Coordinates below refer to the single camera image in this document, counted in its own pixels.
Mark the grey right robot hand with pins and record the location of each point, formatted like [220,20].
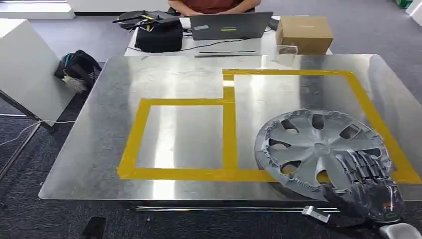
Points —
[376,198]

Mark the silver wheel hubcap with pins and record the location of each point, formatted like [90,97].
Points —
[306,148]

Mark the yellow tape outline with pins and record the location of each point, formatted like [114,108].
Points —
[229,132]

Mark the brown cardboard box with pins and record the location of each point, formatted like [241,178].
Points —
[305,33]

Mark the grey laptop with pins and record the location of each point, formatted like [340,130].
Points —
[229,26]

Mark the person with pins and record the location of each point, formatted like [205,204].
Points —
[211,6]

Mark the black bag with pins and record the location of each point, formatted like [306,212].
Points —
[160,38]

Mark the black robot foot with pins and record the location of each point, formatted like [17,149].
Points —
[94,228]

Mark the black backpack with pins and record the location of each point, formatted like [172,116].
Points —
[79,69]

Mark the white panel board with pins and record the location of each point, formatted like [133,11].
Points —
[29,69]

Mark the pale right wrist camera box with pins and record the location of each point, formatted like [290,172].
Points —
[316,214]

